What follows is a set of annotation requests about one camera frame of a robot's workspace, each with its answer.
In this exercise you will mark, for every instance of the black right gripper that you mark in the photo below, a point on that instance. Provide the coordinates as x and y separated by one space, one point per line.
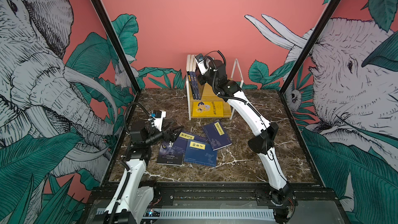
202 79

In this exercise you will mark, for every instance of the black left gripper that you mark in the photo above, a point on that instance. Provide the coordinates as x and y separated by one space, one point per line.
171 137

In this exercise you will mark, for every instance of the purple book with old man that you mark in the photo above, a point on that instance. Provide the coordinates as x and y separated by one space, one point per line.
194 79

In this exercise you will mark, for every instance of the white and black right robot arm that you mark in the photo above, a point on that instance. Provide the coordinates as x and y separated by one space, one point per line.
263 141

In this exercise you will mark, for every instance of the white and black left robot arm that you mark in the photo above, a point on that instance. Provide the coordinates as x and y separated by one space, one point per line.
132 197

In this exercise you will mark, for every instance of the navy book under purple books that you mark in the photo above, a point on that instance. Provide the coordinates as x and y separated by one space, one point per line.
216 135

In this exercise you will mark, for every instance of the navy book with yellow label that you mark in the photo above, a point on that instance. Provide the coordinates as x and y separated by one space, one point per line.
184 138

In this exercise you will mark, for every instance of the dark purple book white strip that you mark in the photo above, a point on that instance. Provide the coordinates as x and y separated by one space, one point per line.
169 156

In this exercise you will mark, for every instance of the dark brown standing book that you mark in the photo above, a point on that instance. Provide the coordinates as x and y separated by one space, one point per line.
189 75

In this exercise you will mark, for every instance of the blue book with yellow label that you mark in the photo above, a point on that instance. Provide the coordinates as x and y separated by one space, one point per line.
200 153

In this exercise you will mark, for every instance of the yellow cartoon cover book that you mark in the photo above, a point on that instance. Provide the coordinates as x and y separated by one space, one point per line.
207 109

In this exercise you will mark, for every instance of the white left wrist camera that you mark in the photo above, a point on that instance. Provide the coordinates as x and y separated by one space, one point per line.
156 119

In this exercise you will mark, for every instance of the white frame wooden bookshelf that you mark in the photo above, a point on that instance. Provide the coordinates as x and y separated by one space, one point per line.
208 94

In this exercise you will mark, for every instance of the white slotted cable duct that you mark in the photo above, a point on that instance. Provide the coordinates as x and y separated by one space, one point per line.
197 213

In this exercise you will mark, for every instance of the black right frame post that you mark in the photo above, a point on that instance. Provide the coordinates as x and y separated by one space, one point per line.
322 22

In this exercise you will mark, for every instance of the black frame post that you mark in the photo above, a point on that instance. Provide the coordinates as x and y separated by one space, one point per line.
111 33
322 22

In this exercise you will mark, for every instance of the black left frame post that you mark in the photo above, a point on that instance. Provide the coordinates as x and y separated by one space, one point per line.
111 33

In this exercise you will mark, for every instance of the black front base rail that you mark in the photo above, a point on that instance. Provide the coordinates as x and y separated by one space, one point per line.
312 204

